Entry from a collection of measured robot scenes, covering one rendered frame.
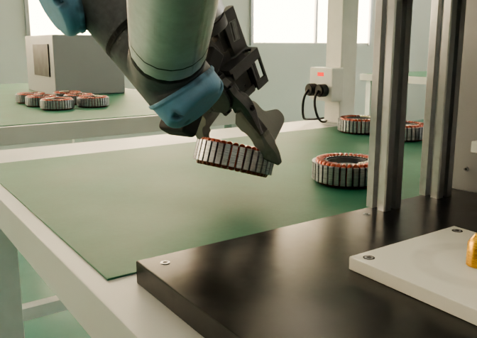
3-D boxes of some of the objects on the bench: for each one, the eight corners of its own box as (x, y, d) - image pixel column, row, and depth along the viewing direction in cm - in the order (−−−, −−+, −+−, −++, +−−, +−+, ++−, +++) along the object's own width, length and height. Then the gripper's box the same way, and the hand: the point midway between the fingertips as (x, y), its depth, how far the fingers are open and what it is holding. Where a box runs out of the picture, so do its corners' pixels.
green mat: (107, 280, 52) (107, 278, 52) (-20, 166, 101) (-20, 165, 101) (588, 162, 104) (589, 162, 104) (350, 125, 153) (350, 124, 153)
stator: (298, 182, 88) (299, 159, 87) (332, 170, 97) (333, 149, 96) (364, 193, 81) (365, 168, 80) (394, 179, 90) (395, 156, 89)
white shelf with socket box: (330, 148, 118) (338, -81, 109) (233, 128, 148) (232, -54, 139) (434, 134, 138) (448, -62, 128) (329, 118, 167) (334, -42, 158)
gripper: (279, 1, 66) (319, 138, 76) (174, 6, 78) (222, 124, 88) (236, 36, 61) (285, 177, 72) (131, 35, 73) (187, 157, 84)
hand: (238, 159), depth 78 cm, fingers closed on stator, 13 cm apart
